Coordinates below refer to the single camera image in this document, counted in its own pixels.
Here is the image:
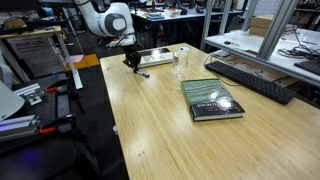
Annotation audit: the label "clear drinking glass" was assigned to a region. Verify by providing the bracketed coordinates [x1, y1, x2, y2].
[171, 46, 191, 81]

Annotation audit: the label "pink paper sheet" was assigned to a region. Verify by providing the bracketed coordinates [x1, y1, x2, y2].
[67, 54, 85, 65]

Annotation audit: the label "orange floor mat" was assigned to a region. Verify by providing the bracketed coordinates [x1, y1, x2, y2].
[64, 53, 101, 72]

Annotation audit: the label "white and black flat book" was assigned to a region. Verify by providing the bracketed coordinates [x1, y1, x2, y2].
[137, 47, 175, 69]

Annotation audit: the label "thick aluminium frame post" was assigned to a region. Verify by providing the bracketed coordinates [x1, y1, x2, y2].
[256, 0, 300, 62]

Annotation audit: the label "white top background table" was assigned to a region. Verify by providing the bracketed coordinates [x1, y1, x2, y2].
[131, 5, 245, 24]

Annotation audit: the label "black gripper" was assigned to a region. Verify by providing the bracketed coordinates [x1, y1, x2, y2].
[122, 43, 143, 73]

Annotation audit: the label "black cable bundle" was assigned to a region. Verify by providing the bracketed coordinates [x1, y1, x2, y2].
[277, 23, 320, 62]

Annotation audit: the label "thin aluminium frame post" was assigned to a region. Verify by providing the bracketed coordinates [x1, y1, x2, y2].
[218, 0, 233, 36]
[199, 0, 215, 52]
[240, 0, 260, 33]

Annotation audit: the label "white curved panel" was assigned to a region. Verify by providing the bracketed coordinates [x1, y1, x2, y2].
[0, 80, 26, 122]

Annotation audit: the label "short aluminium extrusion bracket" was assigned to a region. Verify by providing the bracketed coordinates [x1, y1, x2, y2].
[13, 82, 47, 107]

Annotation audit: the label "white shelf board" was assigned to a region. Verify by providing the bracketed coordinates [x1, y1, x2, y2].
[203, 28, 320, 89]

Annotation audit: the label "long aluminium extrusion bar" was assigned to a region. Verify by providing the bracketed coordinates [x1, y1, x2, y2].
[0, 114, 43, 143]

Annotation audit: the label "white bowl with orange contents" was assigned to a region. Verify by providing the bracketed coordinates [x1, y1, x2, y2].
[165, 7, 183, 19]

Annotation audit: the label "large orange handled clamp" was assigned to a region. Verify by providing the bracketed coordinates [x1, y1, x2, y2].
[37, 114, 76, 136]

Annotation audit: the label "stacked cardboard boxes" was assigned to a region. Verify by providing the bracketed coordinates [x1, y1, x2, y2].
[248, 14, 295, 38]

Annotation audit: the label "grey printed sign board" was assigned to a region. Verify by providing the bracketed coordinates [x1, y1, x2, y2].
[6, 35, 67, 78]

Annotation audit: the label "black computer keyboard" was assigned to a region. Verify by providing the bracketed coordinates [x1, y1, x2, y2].
[204, 60, 297, 106]

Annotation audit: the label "green hardcover book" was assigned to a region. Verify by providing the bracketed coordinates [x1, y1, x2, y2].
[180, 78, 246, 123]

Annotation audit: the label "blue and white pen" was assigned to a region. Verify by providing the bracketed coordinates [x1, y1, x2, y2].
[134, 69, 150, 80]

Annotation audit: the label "black flat device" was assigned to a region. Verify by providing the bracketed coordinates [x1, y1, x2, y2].
[293, 57, 320, 77]

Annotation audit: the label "blue book stack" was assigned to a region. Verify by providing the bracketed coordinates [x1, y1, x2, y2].
[145, 12, 166, 21]

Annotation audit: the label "small orange handled clamp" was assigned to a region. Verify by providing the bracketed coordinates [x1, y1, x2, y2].
[44, 84, 70, 95]

